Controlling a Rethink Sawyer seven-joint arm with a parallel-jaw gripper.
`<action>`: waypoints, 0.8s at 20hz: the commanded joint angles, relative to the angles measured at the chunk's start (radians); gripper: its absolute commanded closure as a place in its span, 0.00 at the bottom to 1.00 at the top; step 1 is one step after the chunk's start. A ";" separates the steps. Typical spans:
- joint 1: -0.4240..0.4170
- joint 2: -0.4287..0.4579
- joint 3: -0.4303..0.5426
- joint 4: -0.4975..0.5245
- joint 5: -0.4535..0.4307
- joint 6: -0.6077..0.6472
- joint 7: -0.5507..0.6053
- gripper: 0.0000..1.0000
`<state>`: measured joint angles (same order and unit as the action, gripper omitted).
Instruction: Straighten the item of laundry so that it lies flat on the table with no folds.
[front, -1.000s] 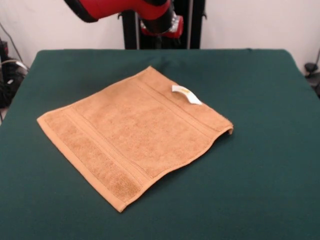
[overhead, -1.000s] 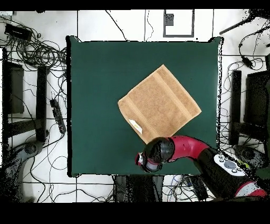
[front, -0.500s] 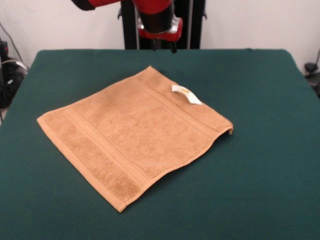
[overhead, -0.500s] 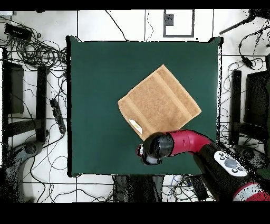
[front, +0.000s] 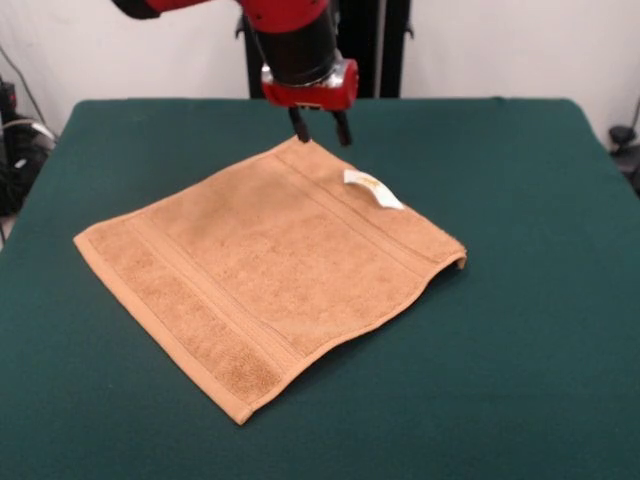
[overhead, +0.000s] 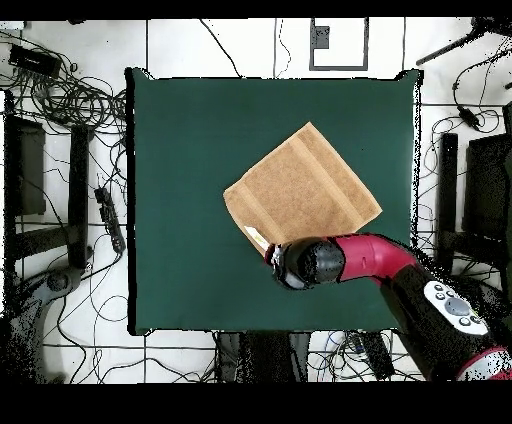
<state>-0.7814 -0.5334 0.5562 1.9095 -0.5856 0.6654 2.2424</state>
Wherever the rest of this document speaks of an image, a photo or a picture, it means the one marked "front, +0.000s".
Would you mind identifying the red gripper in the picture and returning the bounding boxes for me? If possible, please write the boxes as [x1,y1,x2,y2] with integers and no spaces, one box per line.
[259,58,360,148]

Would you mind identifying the black robot pedestal stand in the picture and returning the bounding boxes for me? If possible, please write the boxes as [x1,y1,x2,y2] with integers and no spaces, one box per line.
[234,0,415,100]

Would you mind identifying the dark green table cloth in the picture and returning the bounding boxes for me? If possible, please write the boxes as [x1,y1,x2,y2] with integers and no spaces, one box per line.
[0,97,640,480]

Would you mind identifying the black power strip with plugs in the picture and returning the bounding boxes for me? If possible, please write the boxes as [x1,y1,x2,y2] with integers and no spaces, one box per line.
[0,81,19,122]

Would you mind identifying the tan terry towel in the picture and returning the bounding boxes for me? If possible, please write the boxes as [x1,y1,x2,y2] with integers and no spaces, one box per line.
[73,135,469,427]

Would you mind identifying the black cable bundle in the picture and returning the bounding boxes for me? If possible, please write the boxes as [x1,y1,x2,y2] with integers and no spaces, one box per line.
[0,117,56,217]

